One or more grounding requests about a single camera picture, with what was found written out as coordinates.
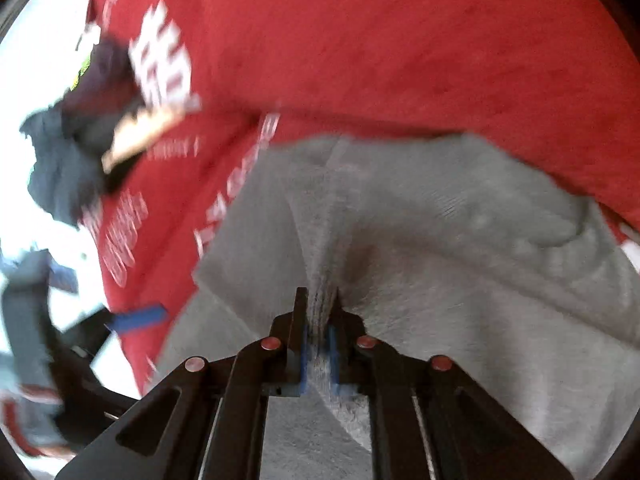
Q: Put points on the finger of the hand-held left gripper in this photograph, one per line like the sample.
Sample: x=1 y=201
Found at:
x=142 y=317

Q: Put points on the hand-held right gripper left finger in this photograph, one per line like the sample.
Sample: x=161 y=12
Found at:
x=302 y=360

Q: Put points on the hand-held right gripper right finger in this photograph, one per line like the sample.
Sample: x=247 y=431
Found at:
x=333 y=360

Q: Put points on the grey fleece garment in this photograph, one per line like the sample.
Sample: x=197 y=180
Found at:
x=450 y=260

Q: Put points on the dark navy garment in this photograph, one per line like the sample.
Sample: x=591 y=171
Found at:
x=60 y=160

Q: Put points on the cream cloth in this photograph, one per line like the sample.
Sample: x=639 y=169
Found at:
x=135 y=132

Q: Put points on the red printed sofa cover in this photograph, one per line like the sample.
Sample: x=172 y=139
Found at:
x=400 y=35

